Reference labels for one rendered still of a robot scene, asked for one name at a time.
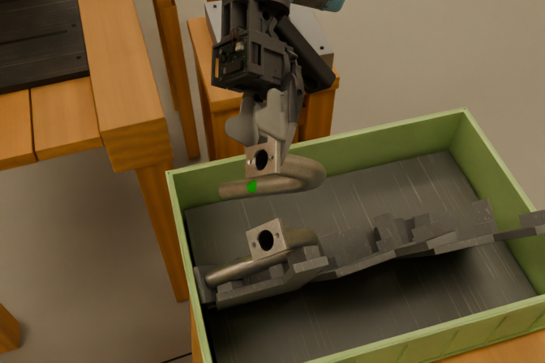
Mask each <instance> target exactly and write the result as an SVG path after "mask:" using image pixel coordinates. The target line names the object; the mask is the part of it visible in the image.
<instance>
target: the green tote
mask: <svg viewBox="0 0 545 363"><path fill-rule="evenodd" d="M446 150H449V152H450V153H451V155H452V157H453V159H454V160H455V161H456V163H457V165H458V167H459V168H460V170H461V171H462V173H463V174H464V176H465V178H466V180H467V181H468V182H469V184H470V186H471V188H472V189H473V191H474V192H475V194H476V195H477V197H478V199H479V200H483V199H490V203H491V208H492V210H493V214H494V217H495V220H496V224H497V228H498V230H499V232H502V231H506V230H511V229H515V228H522V226H521V221H520V219H519V216H518V215H521V214H525V213H529V212H532V211H536V209H535V208H534V206H533V204H532V203H531V201H530V200H529V199H528V197H527V196H526V194H525V193H524V191H523V190H522V188H521V187H520V186H519V184H518V183H517V181H516V179H515V178H514V177H513V175H512V174H511V173H510V171H509V169H508V168H507V166H506V165H505V163H504V162H503V161H502V159H501V158H500V156H499V155H498V153H497V152H496V150H495V148H494V147H493V146H492V145H491V143H490V141H489V140H488V138H487V137H486V135H485V134H484V133H483V131H482V130H481V128H480V127H479V125H478V123H477V122H476V121H475V120H474V118H473V117H472V115H471V114H470V112H469V110H468V109H467V108H466V107H462V108H459V109H451V110H448V111H444V112H440V113H433V114H429V115H425V116H421V117H414V118H410V119H406V120H402V121H399V122H391V123H388V124H383V125H379V126H373V127H368V128H365V129H361V130H354V131H350V132H346V133H342V134H338V135H331V136H327V137H323V138H319V139H313V140H308V141H305V142H301V143H294V144H290V148H289V151H288V152H287V153H289V154H293V155H296V156H303V157H306V158H309V159H312V160H315V161H317V162H319V163H320V164H322V165H323V166H324V168H325V171H326V177H332V176H336V175H340V174H343V173H350V172H353V171H358V170H361V169H368V168H371V167H376V166H379V165H382V164H389V163H393V162H397V161H400V160H407V159H410V158H415V157H418V156H425V155H428V154H432V153H436V152H442V151H446ZM165 175H166V180H167V184H168V188H169V193H170V200H171V204H172V208H173V213H174V220H175V224H176V229H177V233H178V240H179V245H180V249H181V253H182V260H183V265H184V269H185V273H186V278H187V285H188V289H189V293H190V298H191V305H192V309H193V314H194V318H195V325H196V330H197V334H198V338H199V342H200V350H201V354H202V357H203V362H204V363H217V361H216V357H215V353H214V349H213V346H212V338H211V335H210V330H209V326H208V320H207V315H206V312H205V308H204V304H200V297H199V294H198V289H197V286H196V282H195V276H194V272H193V267H195V260H194V255H193V251H192V248H191V240H190V237H189V232H188V228H187V222H186V217H185V214H184V210H187V209H191V208H195V207H201V206H205V205H209V204H212V203H219V202H223V201H224V200H222V199H221V197H220V195H219V192H218V190H219V187H220V185H221V184H222V183H226V182H236V181H241V180H247V179H246V154H244V155H240V156H233V157H230V158H225V159H222V160H214V161H211V162H207V163H203V164H196V165H192V166H188V167H184V168H180V169H173V170H170V171H165ZM504 242H505V243H506V245H507V246H508V248H509V249H510V251H511V253H512V254H513V257H514V258H515V259H516V260H517V263H518V264H519V266H520V268H521V269H522V270H523V272H524V274H525V275H526V278H527V279H528V280H529V282H530V284H531V285H532V287H533V289H534V290H535V292H536V293H537V295H538V296H536V297H532V298H529V299H525V300H523V301H518V302H514V303H512V304H508V305H503V306H501V307H497V308H495V309H491V310H486V311H483V312H480V313H477V314H472V315H469V316H465V317H463V318H458V319H454V320H452V321H448V322H443V323H441V324H437V325H435V326H431V327H426V328H423V329H420V330H417V331H412V332H409V333H406V334H403V335H398V336H395V337H392V338H389V339H386V340H381V341H378V342H375V343H372V344H367V345H363V346H361V347H357V348H352V349H350V350H346V351H343V352H338V353H335V354H332V355H329V356H326V357H321V358H318V359H315V360H312V361H307V362H303V363H429V362H432V361H437V360H440V359H443V358H445V357H450V356H453V355H457V354H459V353H463V352H467V351H470V350H473V349H476V348H481V347H484V346H487V345H489V344H494V343H497V342H500V341H503V340H508V339H511V338H514V337H517V336H519V335H524V334H528V333H531V332H533V331H538V330H541V329H544V328H545V234H541V235H538V236H532V237H521V238H516V239H510V240H504Z"/></svg>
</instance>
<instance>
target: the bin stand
mask: <svg viewBox="0 0 545 363"><path fill-rule="evenodd" d="M214 1H220V0H207V2H214ZM152 4H153V8H154V12H155V16H156V21H157V28H158V32H159V37H160V41H161V48H162V53H163V57H164V61H165V68H166V73H167V77H168V81H169V86H170V93H171V97H172V101H173V105H174V110H175V111H179V116H180V120H181V124H182V132H183V137H184V141H185V145H186V150H187V155H188V158H189V159H192V158H196V157H199V156H200V147H199V141H198V136H197V131H196V126H195V116H194V111H193V106H192V101H191V91H190V86H189V81H188V76H187V66H186V61H185V56H184V51H183V45H182V36H181V31H180V25H179V20H178V11H177V6H176V3H175V1H174V0H152Z"/></svg>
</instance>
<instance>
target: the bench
mask: <svg viewBox="0 0 545 363"><path fill-rule="evenodd" d="M99 147H104V143H103V140H102V137H101V134H100V131H99V126H98V120H97V112H96V107H95V102H94V97H93V92H92V83H91V78H90V76H88V77H83V78H79V79H72V80H68V81H64V82H60V83H52V84H48V85H45V86H40V87H36V88H29V89H24V90H21V91H17V92H9V93H5V94H1V95H0V171H3V170H6V169H13V168H16V167H20V166H24V165H27V164H34V163H36V162H37V161H38V160H40V161H43V160H49V159H53V158H56V157H60V156H66V155H70V154H74V153H77V152H84V151H87V150H91V149H95V148H99ZM173 169H174V164H173V161H172V160H168V161H165V162H161V163H158V164H152V165H148V166H144V167H141V168H137V169H135V173H136V176H137V178H138V181H139V186H140V189H141V191H142V194H143V196H144V201H145V204H146V207H147V209H148V214H149V216H150V219H151V222H152V226H153V229H154V232H155V234H156V237H157V242H158V245H159V247H160V250H161V254H162V258H163V260H164V263H165V267H166V270H167V272H168V276H169V278H170V283H171V285H172V288H173V290H174V295H175V298H176V301H177V302H180V301H185V300H187V299H190V298H189V289H188V285H187V278H186V273H185V269H184V265H183V260H182V253H181V249H180V245H179V240H178V233H177V229H176V224H175V220H174V213H173V208H172V204H171V200H170V193H169V188H168V184H167V180H166V175H165V171H170V170H173ZM18 348H20V341H19V322H18V321H17V320H16V319H15V318H14V317H13V316H12V315H11V313H10V312H9V311H8V310H7V309H6V308H5V307H4V306H3V305H2V303H1V302H0V354H1V353H4V352H9V351H12V350H15V349H18Z"/></svg>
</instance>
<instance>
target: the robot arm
mask: <svg viewBox="0 0 545 363"><path fill-rule="evenodd" d="M344 2H345V0H222V4H221V41H220V42H219V43H217V44H215V45H213V46H212V74H211V85H212V86H215V87H218V88H223V89H227V88H228V90H231V91H234V92H239V93H242V92H243V94H242V101H241V105H240V112H239V115H238V116H235V117H232V118H229V119H227V120H226V122H225V132H226V134H227V135H228V136H229V137H230V138H232V139H234V140H236V141H238V142H240V143H241V144H243V145H245V146H246V147H251V146H255V145H258V144H262V143H266V142H268V136H267V134H268V135H270V136H272V137H273V138H275V139H276V140H278V141H281V166H282V165H283V162H284V160H285V157H286V155H287V152H288V151H289V148H290V144H291V143H292V140H293V138H294V134H295V131H296V126H297V123H299V119H300V115H301V111H302V106H303V97H304V91H305V92H306V93H307V94H312V93H315V92H319V91H323V90H325V89H328V88H330V87H331V86H332V85H333V82H334V81H335V79H336V75H335V73H334V72H333V71H332V70H331V69H330V67H329V66H328V65H327V64H326V62H325V61H324V60H323V59H322V58H321V56H320V55H319V54H318V53H317V52H316V51H315V50H314V49H313V48H312V46H311V45H310V44H309V43H308V41H307V40H306V39H305V38H304V37H303V35H302V34H301V33H300V32H299V30H298V29H297V28H296V27H295V26H294V25H293V24H292V23H291V22H290V16H289V14H290V4H291V3H293V4H297V5H300V6H307V7H311V8H315V9H319V10H320V11H331V12H338V11H339V10H340V9H341V8H342V7H343V5H344ZM216 58H219V64H218V78H217V77H215V65H216ZM264 100H266V101H267V105H265V104H264V103H263V102H264Z"/></svg>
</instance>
